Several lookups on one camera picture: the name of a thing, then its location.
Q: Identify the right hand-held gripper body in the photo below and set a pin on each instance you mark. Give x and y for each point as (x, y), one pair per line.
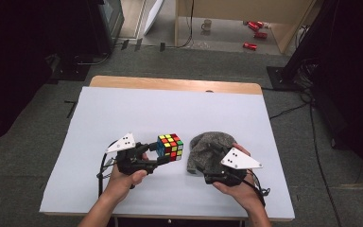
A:
(238, 160)

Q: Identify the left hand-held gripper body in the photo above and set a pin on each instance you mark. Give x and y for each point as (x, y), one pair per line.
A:
(129, 157)

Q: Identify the multicoloured puzzle cube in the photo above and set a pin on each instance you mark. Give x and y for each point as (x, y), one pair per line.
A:
(170, 146)

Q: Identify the grey knitted cloth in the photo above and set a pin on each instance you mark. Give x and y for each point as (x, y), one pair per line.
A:
(208, 148)

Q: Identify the person's left hand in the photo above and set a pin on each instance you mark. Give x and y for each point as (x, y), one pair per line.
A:
(121, 184)

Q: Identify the person's right hand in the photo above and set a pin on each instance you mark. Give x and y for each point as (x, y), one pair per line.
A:
(245, 192)

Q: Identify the white table mat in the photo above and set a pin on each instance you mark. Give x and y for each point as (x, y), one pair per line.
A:
(170, 110)

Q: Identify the wooden table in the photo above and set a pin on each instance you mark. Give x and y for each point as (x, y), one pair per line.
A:
(170, 83)

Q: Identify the black metal stand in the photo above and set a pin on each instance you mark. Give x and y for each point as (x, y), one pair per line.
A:
(283, 78)

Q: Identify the red can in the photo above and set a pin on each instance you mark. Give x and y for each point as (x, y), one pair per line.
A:
(260, 24)
(249, 46)
(253, 26)
(260, 35)

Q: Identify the white board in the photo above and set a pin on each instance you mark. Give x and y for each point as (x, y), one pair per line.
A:
(153, 15)

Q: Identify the beige mug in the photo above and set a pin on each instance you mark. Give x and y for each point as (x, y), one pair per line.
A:
(206, 25)

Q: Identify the black curtain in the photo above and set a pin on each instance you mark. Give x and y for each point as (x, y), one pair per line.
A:
(19, 63)
(356, 94)

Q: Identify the wooden shelf frame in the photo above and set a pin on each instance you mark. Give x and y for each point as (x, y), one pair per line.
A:
(233, 8)

